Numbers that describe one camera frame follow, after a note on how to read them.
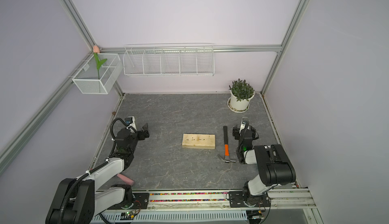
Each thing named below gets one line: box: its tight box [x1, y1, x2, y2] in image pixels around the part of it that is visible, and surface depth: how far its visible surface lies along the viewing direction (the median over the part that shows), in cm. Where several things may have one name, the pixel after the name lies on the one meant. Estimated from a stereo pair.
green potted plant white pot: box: [227, 78, 255, 111], surface depth 101 cm
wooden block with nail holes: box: [181, 133, 216, 150], surface depth 93 cm
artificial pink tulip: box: [93, 45, 108, 80], surface depth 91 cm
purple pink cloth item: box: [116, 173, 135, 186], surface depth 80 cm
